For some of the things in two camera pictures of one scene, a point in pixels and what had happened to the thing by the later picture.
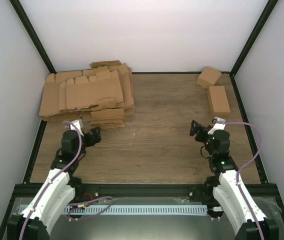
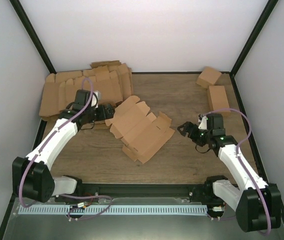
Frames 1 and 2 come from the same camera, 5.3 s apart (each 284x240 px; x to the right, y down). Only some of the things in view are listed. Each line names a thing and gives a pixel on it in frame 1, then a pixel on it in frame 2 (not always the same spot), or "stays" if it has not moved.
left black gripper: x=97 y=136 → x=109 y=114
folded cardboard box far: x=208 y=77 stays
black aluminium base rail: x=141 y=190 stays
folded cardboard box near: x=218 y=101 stays
